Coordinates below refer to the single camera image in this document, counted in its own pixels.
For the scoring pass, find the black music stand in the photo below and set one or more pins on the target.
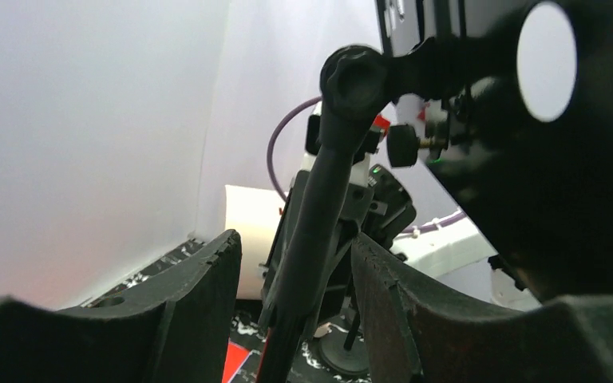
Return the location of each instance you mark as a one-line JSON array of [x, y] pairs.
[[519, 132]]

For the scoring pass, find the tall black mic stand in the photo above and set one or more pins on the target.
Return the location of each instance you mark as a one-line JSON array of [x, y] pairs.
[[344, 351]]

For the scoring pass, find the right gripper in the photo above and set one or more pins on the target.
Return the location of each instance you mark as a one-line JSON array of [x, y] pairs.
[[381, 209]]

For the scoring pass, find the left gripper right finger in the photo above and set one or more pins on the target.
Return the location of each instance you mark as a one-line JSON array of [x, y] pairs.
[[417, 329]]

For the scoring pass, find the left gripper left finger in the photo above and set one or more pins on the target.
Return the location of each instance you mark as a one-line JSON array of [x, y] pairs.
[[174, 327]]

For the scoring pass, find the red sheet music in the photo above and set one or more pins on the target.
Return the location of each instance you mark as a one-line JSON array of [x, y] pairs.
[[242, 362]]

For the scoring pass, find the white round drum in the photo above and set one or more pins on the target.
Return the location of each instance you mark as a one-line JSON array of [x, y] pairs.
[[254, 213]]

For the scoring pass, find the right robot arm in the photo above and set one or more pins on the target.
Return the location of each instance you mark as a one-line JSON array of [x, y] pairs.
[[453, 251]]

